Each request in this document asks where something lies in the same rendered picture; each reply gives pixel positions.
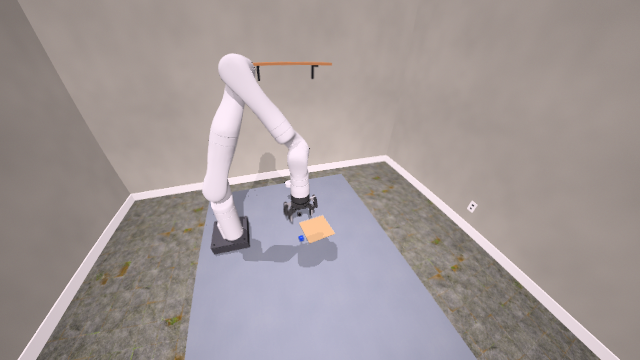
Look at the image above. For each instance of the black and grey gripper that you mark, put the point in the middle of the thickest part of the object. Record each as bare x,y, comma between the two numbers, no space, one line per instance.
302,203

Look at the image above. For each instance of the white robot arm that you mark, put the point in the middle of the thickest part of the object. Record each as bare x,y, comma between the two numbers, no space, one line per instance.
236,72

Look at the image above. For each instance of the tan flat mat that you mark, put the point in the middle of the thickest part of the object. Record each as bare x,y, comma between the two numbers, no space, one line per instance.
316,229

